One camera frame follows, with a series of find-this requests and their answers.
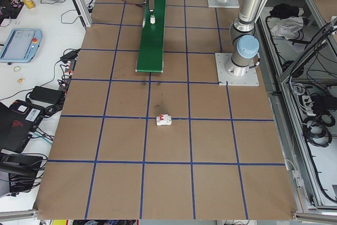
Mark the grey metal bracket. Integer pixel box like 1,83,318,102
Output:
291,169,305,189

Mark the aluminium profile post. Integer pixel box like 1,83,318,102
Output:
59,0,92,28

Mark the white paper sheet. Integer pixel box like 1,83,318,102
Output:
0,171,11,197

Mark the black crumpled cloth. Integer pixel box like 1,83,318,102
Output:
269,3,301,18

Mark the aluminium corner extrusion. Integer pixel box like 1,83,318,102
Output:
291,209,337,220
0,208,39,222

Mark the large black power adapter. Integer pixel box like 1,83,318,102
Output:
27,85,65,103

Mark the white crumpled cloth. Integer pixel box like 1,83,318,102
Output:
271,16,306,42

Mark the white power strip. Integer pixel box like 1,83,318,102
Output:
300,95,314,115

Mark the V-shaped metal bar frame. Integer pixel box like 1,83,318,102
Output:
247,0,337,214

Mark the black case with red print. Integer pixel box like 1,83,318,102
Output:
0,100,45,153

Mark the black cable coil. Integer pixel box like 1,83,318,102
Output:
302,115,334,148

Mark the black electronics board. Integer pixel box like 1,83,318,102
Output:
0,3,23,27

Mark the black flat device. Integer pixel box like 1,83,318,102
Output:
0,153,47,194

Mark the white circuit breaker red switch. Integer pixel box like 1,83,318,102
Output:
155,113,173,127

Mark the green belt conveyor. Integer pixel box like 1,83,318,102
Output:
135,0,169,74

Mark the grey blue teach pendant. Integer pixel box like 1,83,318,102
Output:
0,28,43,64

